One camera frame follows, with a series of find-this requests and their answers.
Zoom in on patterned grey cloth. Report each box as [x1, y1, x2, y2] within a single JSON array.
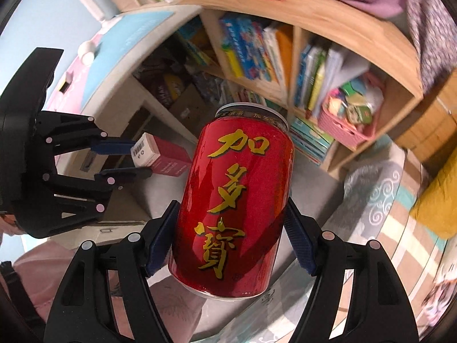
[[405, 0, 457, 93]]

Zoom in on small red box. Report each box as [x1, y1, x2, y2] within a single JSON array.
[[130, 132, 193, 177]]

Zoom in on white desk lamp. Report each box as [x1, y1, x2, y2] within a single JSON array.
[[69, 0, 125, 33]]

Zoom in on brown wooden cabinet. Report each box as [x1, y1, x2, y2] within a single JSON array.
[[394, 79, 457, 168]]

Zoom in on wooden bookshelf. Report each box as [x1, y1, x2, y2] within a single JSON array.
[[96, 0, 425, 183]]

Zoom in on brown cardboard box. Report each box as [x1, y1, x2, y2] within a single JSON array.
[[169, 85, 212, 131]]

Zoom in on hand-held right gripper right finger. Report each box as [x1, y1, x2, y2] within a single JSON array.
[[284, 198, 419, 343]]

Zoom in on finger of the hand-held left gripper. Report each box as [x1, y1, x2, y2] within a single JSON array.
[[34, 111, 143, 156], [41, 167, 153, 224]]

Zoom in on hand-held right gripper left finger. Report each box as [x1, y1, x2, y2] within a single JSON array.
[[43, 200, 181, 343]]

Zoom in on row of children's books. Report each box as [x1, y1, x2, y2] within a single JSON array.
[[219, 17, 294, 83]]

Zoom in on white paper cup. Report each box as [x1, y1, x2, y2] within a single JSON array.
[[78, 41, 99, 65]]

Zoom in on pink toy basket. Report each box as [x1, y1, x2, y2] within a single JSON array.
[[318, 79, 386, 151]]

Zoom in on row of thin picture books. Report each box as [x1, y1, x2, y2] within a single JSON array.
[[296, 43, 370, 117]]

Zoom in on red drink can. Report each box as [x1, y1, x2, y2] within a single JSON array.
[[168, 103, 296, 299]]

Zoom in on yellow pillow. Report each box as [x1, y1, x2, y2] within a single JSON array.
[[409, 164, 457, 240]]

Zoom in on stack of flat books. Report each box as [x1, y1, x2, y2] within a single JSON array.
[[288, 116, 335, 165]]

